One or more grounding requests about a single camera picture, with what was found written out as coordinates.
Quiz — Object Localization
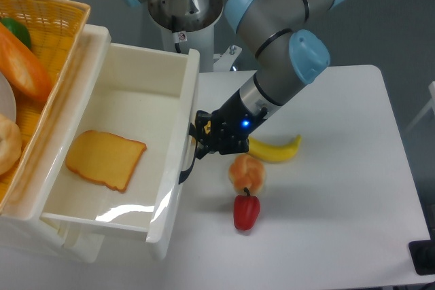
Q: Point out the white drawer cabinet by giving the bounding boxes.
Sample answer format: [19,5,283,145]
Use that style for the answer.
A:
[0,24,175,264]

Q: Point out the white frame at right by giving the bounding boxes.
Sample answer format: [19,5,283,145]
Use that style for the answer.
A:
[404,81,435,134]

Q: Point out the white plate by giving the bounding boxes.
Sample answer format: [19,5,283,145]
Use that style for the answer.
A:
[0,74,17,122]

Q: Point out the red toy bell pepper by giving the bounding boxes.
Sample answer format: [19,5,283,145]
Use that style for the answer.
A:
[233,187,261,231]

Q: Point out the white top drawer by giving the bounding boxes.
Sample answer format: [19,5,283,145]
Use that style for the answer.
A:
[42,43,200,243]

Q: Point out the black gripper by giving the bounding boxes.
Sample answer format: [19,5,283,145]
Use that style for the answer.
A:
[190,91,265,160]

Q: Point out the toast bread slice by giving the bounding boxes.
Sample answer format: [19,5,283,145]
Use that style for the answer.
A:
[65,130,147,193]

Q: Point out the black device at edge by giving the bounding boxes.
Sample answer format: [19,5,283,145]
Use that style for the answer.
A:
[408,240,434,276]

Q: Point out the orange knotted bread roll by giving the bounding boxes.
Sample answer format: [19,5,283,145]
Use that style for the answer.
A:
[228,153,266,196]

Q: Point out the yellow toy banana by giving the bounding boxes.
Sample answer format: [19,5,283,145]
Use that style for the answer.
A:
[248,135,302,163]

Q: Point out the green toy pepper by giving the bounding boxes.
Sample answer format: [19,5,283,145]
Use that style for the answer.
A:
[1,17,32,50]

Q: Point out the beige bagel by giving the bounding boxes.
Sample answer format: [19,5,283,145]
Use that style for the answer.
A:
[1,114,22,175]

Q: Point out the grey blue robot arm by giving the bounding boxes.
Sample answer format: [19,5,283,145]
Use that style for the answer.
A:
[125,0,345,158]

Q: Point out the orange baguette bread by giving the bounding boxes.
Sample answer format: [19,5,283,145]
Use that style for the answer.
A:
[1,24,52,102]

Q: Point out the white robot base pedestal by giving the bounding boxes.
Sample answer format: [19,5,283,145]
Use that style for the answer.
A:
[147,0,243,73]

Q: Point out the yellow wicker basket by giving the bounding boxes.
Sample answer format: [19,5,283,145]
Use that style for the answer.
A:
[1,0,91,208]

